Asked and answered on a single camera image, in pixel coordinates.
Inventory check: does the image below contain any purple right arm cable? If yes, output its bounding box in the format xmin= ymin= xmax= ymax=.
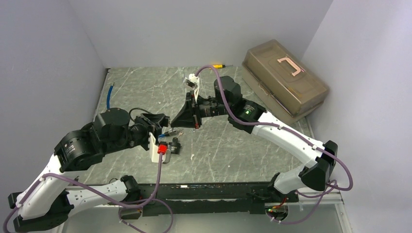
xmin=194 ymin=65 xmax=354 ymax=226

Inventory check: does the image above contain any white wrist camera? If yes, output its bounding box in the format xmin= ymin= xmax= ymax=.
xmin=183 ymin=73 xmax=200 ymax=101
xmin=149 ymin=133 xmax=171 ymax=163

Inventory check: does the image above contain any yellow screwdriver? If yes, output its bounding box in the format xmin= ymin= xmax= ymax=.
xmin=212 ymin=64 xmax=233 ymax=69

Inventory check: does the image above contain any blue cable lock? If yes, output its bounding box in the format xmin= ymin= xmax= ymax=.
xmin=106 ymin=82 xmax=178 ymax=138

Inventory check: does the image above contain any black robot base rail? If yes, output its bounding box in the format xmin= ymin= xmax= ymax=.
xmin=142 ymin=182 xmax=299 ymax=216

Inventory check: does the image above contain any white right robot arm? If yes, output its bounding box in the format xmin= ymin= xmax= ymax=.
xmin=171 ymin=74 xmax=337 ymax=201

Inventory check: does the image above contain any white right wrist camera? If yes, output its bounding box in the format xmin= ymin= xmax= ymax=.
xmin=183 ymin=73 xmax=200 ymax=101

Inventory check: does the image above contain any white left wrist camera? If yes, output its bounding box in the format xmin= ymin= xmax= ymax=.
xmin=149 ymin=133 xmax=171 ymax=163

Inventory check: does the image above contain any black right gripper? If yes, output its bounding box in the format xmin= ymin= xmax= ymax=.
xmin=170 ymin=91 xmax=231 ymax=130

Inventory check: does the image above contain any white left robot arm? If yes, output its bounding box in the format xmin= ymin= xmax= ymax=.
xmin=7 ymin=108 xmax=170 ymax=233

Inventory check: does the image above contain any brown translucent storage box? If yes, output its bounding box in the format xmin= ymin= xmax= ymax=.
xmin=242 ymin=39 xmax=329 ymax=125

